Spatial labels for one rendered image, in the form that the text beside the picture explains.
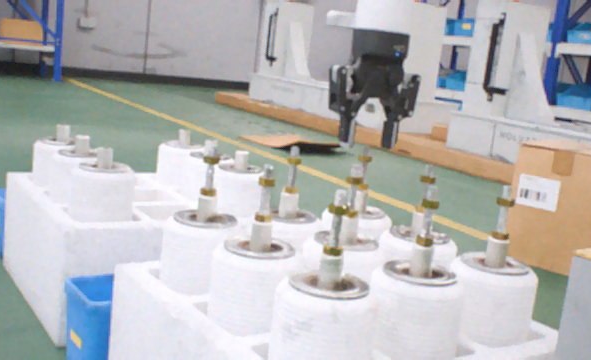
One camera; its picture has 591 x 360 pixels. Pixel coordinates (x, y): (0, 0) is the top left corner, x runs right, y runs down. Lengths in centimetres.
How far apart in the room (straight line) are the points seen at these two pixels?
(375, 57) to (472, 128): 254
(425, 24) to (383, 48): 319
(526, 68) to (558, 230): 174
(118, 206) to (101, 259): 8
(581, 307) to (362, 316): 19
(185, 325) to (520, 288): 35
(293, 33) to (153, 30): 225
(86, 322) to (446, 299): 47
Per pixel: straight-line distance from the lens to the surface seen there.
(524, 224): 189
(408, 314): 71
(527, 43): 358
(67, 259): 106
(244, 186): 118
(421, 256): 73
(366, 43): 93
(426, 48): 413
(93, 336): 96
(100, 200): 109
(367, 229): 95
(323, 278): 65
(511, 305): 80
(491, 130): 338
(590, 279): 67
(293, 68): 511
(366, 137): 395
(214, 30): 737
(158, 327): 80
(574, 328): 69
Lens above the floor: 46
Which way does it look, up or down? 10 degrees down
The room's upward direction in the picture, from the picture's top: 7 degrees clockwise
